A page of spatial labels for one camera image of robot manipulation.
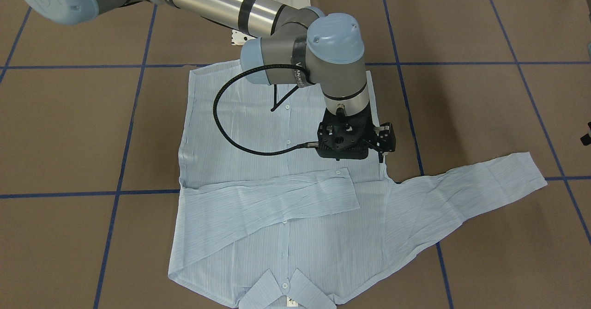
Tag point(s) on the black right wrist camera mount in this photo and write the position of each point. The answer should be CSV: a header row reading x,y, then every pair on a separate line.
x,y
383,140

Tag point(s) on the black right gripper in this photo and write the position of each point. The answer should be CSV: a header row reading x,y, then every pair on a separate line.
x,y
384,137

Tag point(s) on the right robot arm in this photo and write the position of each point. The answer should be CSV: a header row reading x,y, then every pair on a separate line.
x,y
303,47

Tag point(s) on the light blue button-up shirt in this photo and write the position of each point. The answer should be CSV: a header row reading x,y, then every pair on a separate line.
x,y
252,231

